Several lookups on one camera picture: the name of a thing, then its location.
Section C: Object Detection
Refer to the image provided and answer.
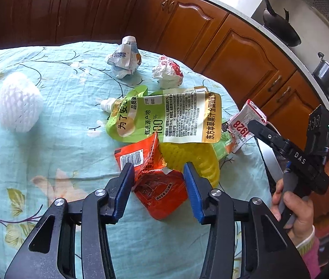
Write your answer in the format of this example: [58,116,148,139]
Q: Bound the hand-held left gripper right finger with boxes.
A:
[183,162,310,279]

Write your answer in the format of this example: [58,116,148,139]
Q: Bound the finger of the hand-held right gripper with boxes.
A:
[247,120,288,154]

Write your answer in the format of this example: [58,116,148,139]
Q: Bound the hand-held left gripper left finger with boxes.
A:
[4,163,136,279]

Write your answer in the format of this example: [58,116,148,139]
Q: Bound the red white drink carton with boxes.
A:
[228,99,268,154]

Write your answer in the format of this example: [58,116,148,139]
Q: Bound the orange snack packet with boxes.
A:
[115,132,189,221]

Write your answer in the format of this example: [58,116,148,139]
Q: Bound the yellow foam net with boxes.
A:
[160,142,221,188]

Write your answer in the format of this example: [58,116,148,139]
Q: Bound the green plastic wrapper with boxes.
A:
[212,122,236,163]

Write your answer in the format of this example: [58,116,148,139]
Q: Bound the green spouted juice pouch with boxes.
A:
[100,86,222,144]

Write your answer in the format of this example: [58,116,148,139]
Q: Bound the white red wrapper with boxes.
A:
[152,55,185,90]

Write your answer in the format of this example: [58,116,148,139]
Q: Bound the white blue wrapper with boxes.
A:
[105,36,142,80]

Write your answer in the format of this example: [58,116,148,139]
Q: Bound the white foam fruit net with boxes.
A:
[0,72,43,132]

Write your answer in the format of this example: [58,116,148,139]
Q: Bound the person's right forearm pink sleeve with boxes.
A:
[295,226,322,279]

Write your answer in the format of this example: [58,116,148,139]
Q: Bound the person's right hand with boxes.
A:
[270,179,316,242]

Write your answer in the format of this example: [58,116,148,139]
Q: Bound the light green floral tablecloth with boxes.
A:
[0,41,272,279]

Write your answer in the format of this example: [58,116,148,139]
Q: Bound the speckled kitchen countertop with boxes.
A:
[0,0,329,147]

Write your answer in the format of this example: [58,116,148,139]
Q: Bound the dark cooking pot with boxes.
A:
[312,52,329,93]

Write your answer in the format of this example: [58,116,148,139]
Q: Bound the wooden base cabinets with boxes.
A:
[0,0,329,163]

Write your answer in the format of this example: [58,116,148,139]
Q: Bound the black wok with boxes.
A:
[256,0,302,47]

